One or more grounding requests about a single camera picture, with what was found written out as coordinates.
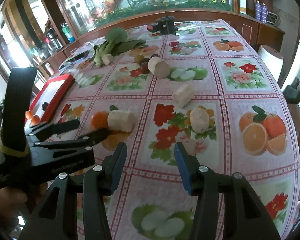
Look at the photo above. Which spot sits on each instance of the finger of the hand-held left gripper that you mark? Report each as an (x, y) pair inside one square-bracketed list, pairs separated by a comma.
[(57, 128), (90, 138)]

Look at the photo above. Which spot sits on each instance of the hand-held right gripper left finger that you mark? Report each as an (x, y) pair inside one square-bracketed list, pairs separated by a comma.
[(117, 165)]

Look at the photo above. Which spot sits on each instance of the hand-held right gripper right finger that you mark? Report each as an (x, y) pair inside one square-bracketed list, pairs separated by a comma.
[(183, 170)]

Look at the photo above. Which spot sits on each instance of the orange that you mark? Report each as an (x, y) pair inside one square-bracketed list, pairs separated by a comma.
[(29, 114), (35, 120)]

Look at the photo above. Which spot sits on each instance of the dark purple passion fruit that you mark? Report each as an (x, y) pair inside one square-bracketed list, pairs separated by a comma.
[(44, 106)]

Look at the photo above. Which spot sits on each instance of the pale peeled yam piece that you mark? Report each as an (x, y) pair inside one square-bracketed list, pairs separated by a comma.
[(201, 120), (160, 67), (121, 121), (183, 95)]

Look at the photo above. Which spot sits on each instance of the red rimmed white tray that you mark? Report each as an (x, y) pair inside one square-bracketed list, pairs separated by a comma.
[(57, 87)]

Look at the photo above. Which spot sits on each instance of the small dark red fruit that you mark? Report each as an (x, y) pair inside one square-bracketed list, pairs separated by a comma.
[(145, 68)]

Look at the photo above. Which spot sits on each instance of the small green fruit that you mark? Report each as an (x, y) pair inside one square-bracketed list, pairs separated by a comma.
[(139, 58)]

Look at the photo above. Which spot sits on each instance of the person's left hand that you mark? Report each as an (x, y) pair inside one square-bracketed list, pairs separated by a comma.
[(5, 202)]

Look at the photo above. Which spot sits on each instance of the black phone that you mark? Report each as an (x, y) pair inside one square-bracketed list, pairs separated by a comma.
[(77, 57)]

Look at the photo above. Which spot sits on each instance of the small pale yam piece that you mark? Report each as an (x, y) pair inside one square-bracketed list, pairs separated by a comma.
[(107, 58)]

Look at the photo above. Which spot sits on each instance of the green bottle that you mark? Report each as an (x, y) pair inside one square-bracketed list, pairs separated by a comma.
[(66, 31)]

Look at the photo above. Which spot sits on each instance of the green bok choy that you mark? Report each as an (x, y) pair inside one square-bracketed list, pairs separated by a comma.
[(117, 36)]

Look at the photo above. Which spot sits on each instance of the wooden shelf unit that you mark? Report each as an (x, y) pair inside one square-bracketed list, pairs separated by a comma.
[(20, 12)]

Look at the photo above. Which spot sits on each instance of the black round device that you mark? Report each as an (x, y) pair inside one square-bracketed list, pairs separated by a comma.
[(166, 25)]

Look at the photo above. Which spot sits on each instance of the white paper towel roll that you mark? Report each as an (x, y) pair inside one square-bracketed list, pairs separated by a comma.
[(271, 60)]

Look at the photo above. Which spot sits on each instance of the wooden cabinet with painted glass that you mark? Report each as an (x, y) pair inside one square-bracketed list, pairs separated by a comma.
[(202, 15)]

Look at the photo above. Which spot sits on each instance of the purple bottle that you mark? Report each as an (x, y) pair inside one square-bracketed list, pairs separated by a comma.
[(258, 10), (264, 12)]

